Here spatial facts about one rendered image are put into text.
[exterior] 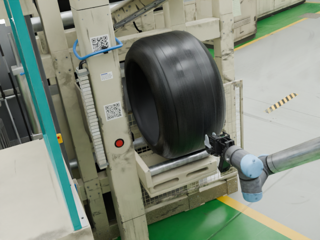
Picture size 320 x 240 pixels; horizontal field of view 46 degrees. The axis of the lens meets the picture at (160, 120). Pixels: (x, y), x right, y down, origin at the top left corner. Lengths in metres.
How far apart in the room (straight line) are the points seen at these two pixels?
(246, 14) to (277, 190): 4.05
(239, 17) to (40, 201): 5.65
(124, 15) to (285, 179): 1.91
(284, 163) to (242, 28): 5.19
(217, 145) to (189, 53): 0.40
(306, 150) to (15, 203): 0.97
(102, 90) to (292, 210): 1.81
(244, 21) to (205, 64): 5.00
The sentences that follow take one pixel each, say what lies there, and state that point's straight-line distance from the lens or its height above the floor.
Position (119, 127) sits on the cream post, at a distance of 1.66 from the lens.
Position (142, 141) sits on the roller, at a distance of 1.98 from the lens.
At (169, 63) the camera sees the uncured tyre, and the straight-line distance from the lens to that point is 1.53.
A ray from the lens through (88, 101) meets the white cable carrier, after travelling 1.59.
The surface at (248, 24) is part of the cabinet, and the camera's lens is 6.68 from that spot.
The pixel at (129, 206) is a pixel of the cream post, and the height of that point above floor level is 0.70.
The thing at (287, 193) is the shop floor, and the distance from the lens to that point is 3.06.
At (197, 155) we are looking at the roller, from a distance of 1.81.
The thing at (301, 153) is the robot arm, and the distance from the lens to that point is 1.44.
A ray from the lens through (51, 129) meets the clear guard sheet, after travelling 0.81.
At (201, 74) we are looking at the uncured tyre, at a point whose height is 1.34.
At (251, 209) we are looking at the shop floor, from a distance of 2.89.
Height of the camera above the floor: 1.89
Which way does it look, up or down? 27 degrees down
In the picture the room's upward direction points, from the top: 7 degrees counter-clockwise
